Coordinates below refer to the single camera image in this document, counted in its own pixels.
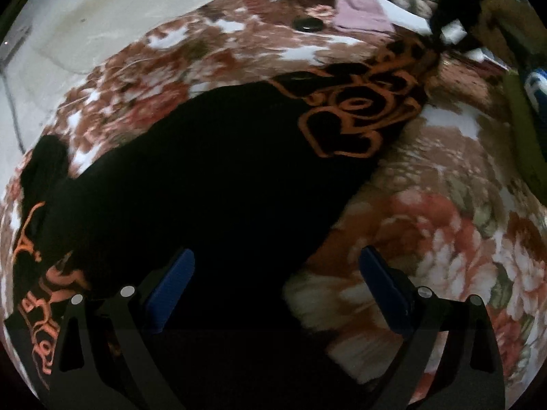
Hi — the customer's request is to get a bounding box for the black garment with orange print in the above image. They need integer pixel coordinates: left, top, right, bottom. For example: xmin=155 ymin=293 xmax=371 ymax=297
xmin=9 ymin=36 xmax=445 ymax=410

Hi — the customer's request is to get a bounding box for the grey wall cable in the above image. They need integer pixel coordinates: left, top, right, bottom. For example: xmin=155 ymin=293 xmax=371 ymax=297
xmin=2 ymin=70 xmax=26 ymax=152

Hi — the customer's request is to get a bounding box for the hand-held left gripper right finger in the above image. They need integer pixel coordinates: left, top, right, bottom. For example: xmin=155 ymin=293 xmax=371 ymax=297
xmin=359 ymin=245 xmax=507 ymax=410

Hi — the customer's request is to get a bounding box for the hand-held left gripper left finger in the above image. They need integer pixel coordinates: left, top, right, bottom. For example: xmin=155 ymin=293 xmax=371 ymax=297
xmin=45 ymin=248 xmax=197 ymax=410

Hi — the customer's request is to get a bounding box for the pink cloth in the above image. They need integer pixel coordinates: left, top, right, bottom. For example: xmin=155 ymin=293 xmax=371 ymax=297
xmin=333 ymin=0 xmax=396 ymax=35

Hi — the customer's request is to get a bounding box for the olive green cloth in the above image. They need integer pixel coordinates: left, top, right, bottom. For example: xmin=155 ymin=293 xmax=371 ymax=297
xmin=502 ymin=70 xmax=547 ymax=206

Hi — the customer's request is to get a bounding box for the blue and white object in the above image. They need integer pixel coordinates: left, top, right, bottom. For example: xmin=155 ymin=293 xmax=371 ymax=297
xmin=523 ymin=68 xmax=547 ymax=114

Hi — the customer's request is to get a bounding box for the floral brown and white blanket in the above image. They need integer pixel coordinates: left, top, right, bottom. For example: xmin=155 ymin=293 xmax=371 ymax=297
xmin=0 ymin=0 xmax=547 ymax=410

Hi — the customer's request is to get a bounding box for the black round button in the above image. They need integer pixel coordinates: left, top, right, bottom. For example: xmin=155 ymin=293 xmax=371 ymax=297
xmin=293 ymin=18 xmax=324 ymax=33

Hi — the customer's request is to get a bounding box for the mustard brown cloth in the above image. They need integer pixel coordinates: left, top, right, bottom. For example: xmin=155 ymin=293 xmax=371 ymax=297
xmin=476 ymin=0 xmax=539 ymax=69

